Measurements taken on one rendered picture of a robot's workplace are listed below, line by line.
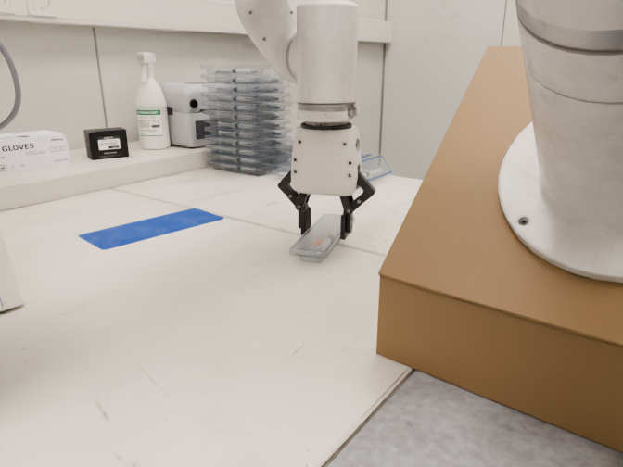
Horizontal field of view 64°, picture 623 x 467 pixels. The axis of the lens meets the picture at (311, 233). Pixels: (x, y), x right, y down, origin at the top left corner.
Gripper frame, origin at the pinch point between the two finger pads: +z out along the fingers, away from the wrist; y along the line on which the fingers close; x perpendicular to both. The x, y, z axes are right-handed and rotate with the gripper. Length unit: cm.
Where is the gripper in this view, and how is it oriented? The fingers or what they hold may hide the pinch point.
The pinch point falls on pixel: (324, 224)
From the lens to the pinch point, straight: 77.8
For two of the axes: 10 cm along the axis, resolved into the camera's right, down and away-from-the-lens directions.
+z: 0.0, 9.5, 3.2
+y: -9.5, -1.0, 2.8
